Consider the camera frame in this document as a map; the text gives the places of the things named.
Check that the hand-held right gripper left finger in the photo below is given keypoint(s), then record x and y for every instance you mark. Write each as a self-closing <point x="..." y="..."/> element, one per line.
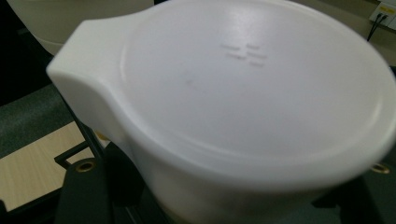
<point x="84" y="193"/>

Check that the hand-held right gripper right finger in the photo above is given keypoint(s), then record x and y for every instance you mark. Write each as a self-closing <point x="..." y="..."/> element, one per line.
<point x="351" y="202"/>

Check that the frosted white jar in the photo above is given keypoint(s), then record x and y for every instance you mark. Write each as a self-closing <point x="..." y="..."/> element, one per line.
<point x="77" y="21"/>

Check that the white wall socket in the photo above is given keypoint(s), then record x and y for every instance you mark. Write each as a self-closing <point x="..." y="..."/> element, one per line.
<point x="384" y="14"/>

